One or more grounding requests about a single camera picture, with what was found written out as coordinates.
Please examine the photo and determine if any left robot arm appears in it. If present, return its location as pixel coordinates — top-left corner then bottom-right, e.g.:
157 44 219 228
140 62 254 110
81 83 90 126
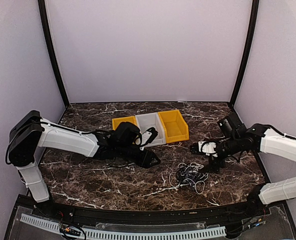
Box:
5 110 161 218

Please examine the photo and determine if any black frame post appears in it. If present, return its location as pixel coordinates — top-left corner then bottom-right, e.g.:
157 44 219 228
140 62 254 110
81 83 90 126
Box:
37 0 70 108
228 0 260 109

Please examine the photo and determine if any white bin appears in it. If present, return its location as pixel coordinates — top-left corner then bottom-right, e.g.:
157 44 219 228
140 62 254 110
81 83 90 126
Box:
135 112 166 147

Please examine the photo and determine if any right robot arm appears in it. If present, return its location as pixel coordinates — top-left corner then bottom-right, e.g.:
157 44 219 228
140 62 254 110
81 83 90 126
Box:
198 112 296 217

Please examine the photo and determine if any right black frame post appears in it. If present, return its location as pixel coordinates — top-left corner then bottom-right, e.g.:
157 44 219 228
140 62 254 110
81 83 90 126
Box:
228 0 260 109

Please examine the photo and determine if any thick white cable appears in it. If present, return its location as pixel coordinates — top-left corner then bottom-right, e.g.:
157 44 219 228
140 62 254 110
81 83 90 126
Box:
168 171 183 190

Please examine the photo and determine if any white slotted cable duct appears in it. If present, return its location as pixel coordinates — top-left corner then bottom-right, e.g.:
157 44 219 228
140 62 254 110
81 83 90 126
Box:
19 213 226 240

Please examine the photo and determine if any black front rail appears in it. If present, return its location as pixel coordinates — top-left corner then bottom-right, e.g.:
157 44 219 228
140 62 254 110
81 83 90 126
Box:
15 193 271 226

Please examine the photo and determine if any left black frame post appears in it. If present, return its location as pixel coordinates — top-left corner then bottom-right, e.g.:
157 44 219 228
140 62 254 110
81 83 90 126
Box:
37 0 70 108

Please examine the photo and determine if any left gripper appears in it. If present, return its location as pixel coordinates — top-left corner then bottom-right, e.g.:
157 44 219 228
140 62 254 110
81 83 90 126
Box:
116 143 160 169

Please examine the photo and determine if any yellow bin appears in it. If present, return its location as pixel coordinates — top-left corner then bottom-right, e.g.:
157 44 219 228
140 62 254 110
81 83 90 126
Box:
158 109 189 144
112 115 139 130

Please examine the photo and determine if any blue white thin cable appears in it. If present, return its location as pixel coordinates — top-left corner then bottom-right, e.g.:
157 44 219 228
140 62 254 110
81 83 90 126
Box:
178 162 208 188

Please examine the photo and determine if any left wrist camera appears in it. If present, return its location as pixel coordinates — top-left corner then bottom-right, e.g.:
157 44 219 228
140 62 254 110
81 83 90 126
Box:
134 127 158 150

